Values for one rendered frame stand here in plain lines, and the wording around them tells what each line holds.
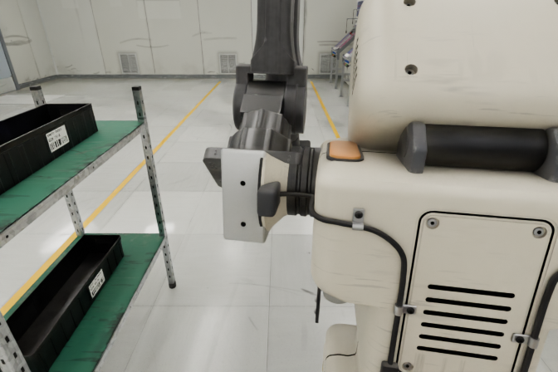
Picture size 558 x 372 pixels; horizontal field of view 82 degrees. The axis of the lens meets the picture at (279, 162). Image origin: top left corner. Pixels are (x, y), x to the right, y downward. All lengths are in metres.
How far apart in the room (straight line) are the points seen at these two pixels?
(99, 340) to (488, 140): 1.31
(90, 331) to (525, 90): 1.39
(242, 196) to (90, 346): 1.10
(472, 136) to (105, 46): 8.86
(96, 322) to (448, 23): 1.39
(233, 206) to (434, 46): 0.25
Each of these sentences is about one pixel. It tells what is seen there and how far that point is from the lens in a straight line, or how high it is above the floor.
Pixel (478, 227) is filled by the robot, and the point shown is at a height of 1.20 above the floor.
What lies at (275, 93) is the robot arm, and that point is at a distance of 0.46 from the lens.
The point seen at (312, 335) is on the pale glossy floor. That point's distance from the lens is 1.71.
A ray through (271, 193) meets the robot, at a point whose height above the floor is 1.20.
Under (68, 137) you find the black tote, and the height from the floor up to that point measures 0.99.
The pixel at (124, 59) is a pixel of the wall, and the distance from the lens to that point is 8.87.
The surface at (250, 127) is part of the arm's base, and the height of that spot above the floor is 1.23.
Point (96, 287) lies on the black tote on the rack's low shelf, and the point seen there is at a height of 0.39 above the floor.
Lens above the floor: 1.36
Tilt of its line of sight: 24 degrees down
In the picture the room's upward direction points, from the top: straight up
